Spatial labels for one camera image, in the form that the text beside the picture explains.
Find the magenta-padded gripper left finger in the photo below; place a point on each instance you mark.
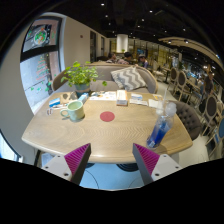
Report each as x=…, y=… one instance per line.
x=77, y=159

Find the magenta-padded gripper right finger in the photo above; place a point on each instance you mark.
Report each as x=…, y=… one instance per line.
x=146, y=160

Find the clear bottle with blue label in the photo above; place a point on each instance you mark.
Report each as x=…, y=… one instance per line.
x=160, y=130

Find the pale green mug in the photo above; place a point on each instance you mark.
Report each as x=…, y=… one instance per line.
x=76, y=110

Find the flat round red coaster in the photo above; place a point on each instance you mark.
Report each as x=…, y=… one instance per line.
x=107, y=116

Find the pill blister pack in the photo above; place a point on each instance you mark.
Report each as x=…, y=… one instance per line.
x=49, y=112

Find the plain white card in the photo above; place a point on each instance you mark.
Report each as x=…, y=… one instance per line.
x=152, y=103

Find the grey tufted chair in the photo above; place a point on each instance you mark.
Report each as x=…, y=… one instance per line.
x=189, y=118

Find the blue and white carton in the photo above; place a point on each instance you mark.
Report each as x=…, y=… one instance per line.
x=54, y=102

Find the blue and white card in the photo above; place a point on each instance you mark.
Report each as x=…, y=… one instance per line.
x=137, y=99

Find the small blue box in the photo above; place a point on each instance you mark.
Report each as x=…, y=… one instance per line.
x=83, y=97

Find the printed paper leaflets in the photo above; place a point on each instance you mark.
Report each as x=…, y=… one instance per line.
x=104, y=96

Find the green potted plant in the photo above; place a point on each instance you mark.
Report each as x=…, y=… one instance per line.
x=80, y=76

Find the group of round-backed chairs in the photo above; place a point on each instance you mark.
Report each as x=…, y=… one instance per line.
x=181, y=80

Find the grey curved sofa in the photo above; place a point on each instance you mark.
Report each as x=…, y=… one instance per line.
x=103, y=73

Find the person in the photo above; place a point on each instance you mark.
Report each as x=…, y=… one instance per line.
x=142, y=61
x=126, y=58

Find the group of ceiling lights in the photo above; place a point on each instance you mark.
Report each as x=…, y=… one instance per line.
x=143, y=16

